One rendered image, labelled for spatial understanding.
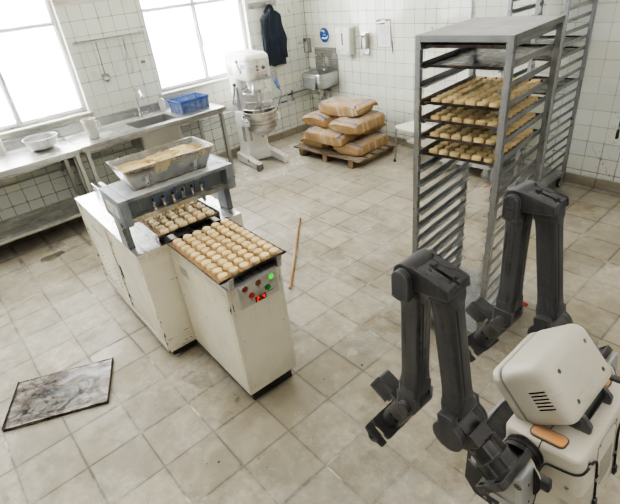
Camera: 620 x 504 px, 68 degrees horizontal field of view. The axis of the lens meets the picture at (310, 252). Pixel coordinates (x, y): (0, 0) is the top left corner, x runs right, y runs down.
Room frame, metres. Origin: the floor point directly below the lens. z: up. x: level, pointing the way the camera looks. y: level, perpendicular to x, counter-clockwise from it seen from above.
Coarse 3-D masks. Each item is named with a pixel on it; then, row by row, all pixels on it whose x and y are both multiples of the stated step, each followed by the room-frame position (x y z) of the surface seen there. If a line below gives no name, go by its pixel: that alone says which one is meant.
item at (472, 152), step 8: (528, 128) 2.56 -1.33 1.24; (520, 136) 2.45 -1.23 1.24; (528, 136) 2.49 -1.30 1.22; (440, 144) 2.48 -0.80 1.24; (448, 144) 2.48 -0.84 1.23; (456, 144) 2.44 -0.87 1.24; (464, 144) 2.48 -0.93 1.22; (512, 144) 2.35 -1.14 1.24; (432, 152) 2.39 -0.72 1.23; (440, 152) 2.36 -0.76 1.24; (448, 152) 2.36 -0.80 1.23; (456, 152) 2.32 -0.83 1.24; (464, 152) 2.35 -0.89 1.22; (472, 152) 2.30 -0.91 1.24; (480, 152) 2.28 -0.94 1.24; (488, 152) 2.29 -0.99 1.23; (504, 152) 2.29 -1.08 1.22; (480, 160) 2.21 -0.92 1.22; (488, 160) 2.17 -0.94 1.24
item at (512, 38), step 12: (516, 36) 2.10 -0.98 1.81; (504, 72) 2.10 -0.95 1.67; (504, 84) 2.10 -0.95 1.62; (504, 96) 2.10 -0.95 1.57; (504, 108) 2.09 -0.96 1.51; (504, 120) 2.09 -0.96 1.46; (504, 132) 2.09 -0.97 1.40; (504, 144) 2.10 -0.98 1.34; (492, 180) 2.11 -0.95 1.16; (492, 192) 2.10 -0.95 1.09; (492, 204) 2.10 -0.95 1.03; (492, 216) 2.09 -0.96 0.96; (492, 228) 2.09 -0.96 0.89; (492, 240) 2.10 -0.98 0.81; (480, 324) 2.09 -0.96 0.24
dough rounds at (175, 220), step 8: (184, 208) 2.78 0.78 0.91; (192, 208) 2.73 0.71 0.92; (200, 208) 2.72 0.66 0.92; (208, 208) 2.70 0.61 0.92; (160, 216) 2.67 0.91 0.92; (168, 216) 2.66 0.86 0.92; (176, 216) 2.64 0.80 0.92; (184, 216) 2.62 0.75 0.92; (192, 216) 2.65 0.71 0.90; (200, 216) 2.60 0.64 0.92; (152, 224) 2.56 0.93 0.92; (160, 224) 2.57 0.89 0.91; (168, 224) 2.54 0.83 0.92; (176, 224) 2.52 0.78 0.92; (184, 224) 2.52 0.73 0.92; (160, 232) 2.46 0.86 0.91
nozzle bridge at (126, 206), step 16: (208, 160) 2.86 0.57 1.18; (224, 160) 2.82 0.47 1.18; (192, 176) 2.60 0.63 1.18; (208, 176) 2.75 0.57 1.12; (224, 176) 2.75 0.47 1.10; (112, 192) 2.50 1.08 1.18; (128, 192) 2.47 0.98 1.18; (144, 192) 2.44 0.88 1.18; (160, 192) 2.56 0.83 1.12; (176, 192) 2.61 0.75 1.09; (208, 192) 2.68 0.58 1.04; (224, 192) 2.82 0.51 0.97; (112, 208) 2.46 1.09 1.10; (128, 208) 2.36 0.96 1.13; (144, 208) 2.49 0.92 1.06; (160, 208) 2.50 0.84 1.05; (128, 224) 2.34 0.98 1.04; (128, 240) 2.43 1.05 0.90
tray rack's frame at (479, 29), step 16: (512, 16) 2.71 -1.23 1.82; (528, 16) 2.64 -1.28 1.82; (544, 16) 2.56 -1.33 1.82; (560, 16) 2.49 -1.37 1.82; (432, 32) 2.47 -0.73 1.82; (448, 32) 2.40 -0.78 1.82; (464, 32) 2.34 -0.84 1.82; (480, 32) 2.28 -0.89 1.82; (496, 32) 2.22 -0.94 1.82; (512, 32) 2.16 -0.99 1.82; (528, 32) 2.19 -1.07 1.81; (560, 32) 2.51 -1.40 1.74; (560, 48) 2.53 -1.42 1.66; (544, 112) 2.53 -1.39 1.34; (544, 128) 2.52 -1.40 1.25; (544, 144) 2.52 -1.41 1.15; (464, 208) 2.85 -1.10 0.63; (480, 288) 2.55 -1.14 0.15
